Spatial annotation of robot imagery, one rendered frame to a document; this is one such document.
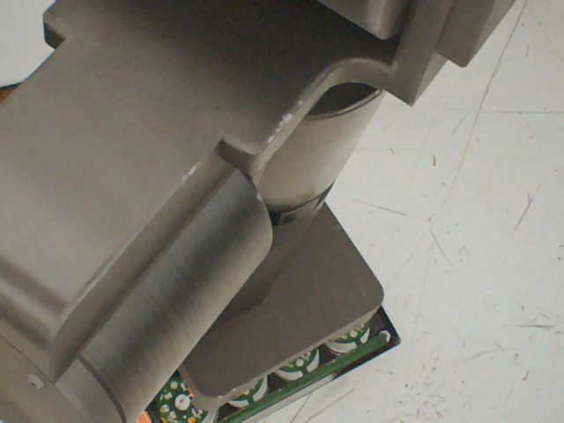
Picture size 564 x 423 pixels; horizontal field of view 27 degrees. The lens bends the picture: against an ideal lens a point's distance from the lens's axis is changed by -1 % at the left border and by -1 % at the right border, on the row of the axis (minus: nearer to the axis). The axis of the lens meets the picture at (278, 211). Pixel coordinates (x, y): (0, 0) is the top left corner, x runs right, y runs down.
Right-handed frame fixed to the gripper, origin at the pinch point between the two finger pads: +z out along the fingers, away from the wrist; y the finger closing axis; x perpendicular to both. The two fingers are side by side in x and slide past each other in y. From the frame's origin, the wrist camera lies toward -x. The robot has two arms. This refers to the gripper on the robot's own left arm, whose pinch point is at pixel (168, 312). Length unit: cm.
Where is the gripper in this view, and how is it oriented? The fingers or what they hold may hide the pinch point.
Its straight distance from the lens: 43.4
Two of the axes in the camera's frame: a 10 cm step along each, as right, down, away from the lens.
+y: 5.4, 8.1, -2.5
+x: 8.2, -4.2, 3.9
